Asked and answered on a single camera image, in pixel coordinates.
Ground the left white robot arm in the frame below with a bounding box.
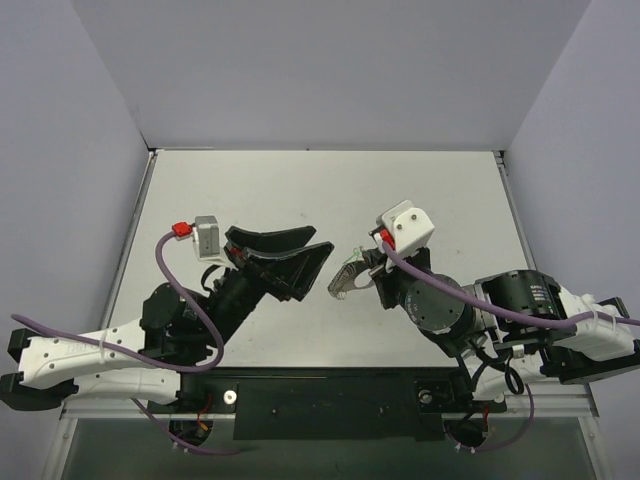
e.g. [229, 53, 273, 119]
[1, 216, 334, 412]

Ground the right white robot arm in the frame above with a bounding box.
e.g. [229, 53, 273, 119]
[356, 248, 639, 409]

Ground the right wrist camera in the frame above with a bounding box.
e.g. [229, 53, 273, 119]
[370, 200, 435, 258]

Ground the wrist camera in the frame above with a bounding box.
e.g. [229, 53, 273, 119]
[193, 215, 226, 266]
[370, 200, 435, 258]

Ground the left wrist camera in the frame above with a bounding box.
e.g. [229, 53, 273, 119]
[193, 215, 226, 266]

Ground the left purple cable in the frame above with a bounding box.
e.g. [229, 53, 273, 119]
[9, 232, 226, 374]

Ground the purple cable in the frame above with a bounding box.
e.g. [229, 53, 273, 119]
[382, 239, 640, 331]
[9, 232, 226, 374]

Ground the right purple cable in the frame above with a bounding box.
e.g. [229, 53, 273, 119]
[382, 239, 640, 331]

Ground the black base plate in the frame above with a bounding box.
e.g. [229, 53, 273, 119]
[148, 367, 507, 440]

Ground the aluminium table frame rail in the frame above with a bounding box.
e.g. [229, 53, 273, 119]
[41, 149, 157, 480]

